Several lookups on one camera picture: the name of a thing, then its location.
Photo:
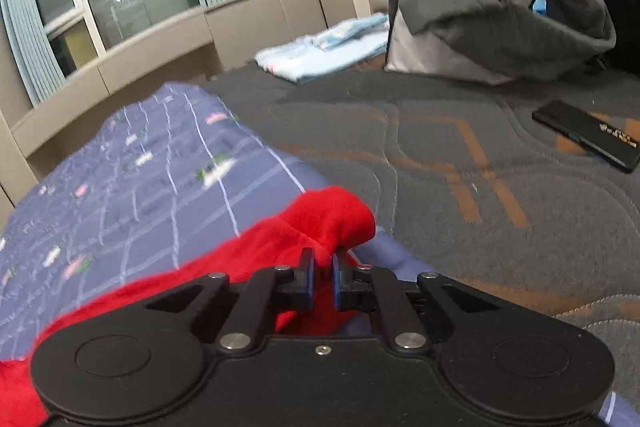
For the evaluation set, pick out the red pants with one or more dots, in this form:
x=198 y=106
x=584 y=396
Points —
x=320 y=219

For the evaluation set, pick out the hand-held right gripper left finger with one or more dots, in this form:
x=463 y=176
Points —
x=308 y=278

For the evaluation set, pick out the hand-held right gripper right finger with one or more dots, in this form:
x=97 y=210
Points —
x=338 y=279

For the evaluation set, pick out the black flat box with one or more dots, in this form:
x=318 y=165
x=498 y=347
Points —
x=585 y=132

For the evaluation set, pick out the white pillow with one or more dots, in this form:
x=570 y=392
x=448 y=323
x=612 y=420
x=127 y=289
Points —
x=440 y=57

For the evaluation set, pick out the light blue folded blanket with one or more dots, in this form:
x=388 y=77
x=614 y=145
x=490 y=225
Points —
x=320 y=52

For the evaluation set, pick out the blue floral checked quilt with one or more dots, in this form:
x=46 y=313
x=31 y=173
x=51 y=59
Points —
x=125 y=177

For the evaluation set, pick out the beige window cabinet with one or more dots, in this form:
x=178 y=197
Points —
x=150 y=52

